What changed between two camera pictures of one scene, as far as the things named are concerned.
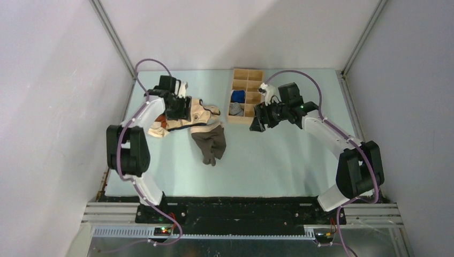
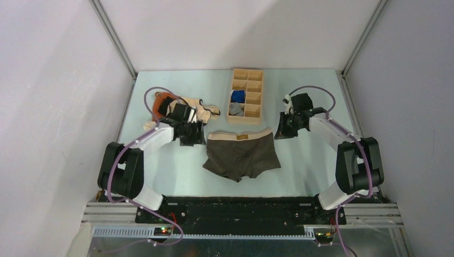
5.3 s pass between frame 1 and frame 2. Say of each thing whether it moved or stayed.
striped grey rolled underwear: stayed
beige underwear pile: stayed
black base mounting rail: stayed
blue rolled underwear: stayed
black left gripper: moved
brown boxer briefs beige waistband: moved
